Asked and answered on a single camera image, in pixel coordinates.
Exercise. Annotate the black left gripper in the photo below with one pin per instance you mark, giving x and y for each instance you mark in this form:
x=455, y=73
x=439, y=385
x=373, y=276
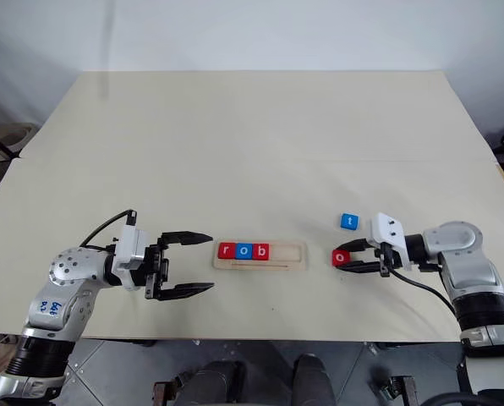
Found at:
x=157, y=266

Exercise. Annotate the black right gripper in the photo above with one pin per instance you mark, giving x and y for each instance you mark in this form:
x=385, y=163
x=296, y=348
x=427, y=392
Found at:
x=385, y=256

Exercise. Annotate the red tile letter o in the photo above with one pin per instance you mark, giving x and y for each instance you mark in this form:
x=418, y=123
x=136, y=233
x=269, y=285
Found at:
x=341, y=257

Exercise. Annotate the red tile letter r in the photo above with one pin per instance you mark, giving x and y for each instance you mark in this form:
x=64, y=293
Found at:
x=227, y=250

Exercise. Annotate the blue tile letter o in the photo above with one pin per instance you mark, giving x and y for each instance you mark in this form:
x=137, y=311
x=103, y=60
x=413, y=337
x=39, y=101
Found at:
x=243, y=251

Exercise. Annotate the wooden letter tray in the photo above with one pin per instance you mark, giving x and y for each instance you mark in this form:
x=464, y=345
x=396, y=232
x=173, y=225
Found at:
x=288, y=254

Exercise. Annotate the red tile letter b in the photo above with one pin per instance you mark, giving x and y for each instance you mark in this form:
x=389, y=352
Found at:
x=261, y=251

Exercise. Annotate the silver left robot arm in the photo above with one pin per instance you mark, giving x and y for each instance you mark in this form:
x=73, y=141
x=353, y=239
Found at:
x=61, y=292

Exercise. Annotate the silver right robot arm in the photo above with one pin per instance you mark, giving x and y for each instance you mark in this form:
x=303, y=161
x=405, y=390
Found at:
x=467, y=270

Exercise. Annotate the blue tile letter t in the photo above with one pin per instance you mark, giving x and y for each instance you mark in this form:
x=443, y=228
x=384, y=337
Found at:
x=348, y=221

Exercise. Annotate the dark rounded shape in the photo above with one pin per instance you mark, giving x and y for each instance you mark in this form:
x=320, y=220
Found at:
x=216, y=382
x=314, y=380

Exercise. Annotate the rusty table caster foot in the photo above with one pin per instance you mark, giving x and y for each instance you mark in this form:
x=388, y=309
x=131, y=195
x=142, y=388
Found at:
x=398, y=391
x=166, y=393

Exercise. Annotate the white bucket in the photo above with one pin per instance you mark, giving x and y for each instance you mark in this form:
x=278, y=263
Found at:
x=19, y=135

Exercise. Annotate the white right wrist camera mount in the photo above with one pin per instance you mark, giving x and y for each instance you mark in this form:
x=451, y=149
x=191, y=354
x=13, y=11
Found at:
x=389, y=232

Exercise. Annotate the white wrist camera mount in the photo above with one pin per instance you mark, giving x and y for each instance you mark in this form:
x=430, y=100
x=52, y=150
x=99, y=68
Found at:
x=129, y=254
x=389, y=232

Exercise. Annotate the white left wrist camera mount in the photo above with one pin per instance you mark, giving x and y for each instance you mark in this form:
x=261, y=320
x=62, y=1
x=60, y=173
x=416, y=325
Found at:
x=129, y=254

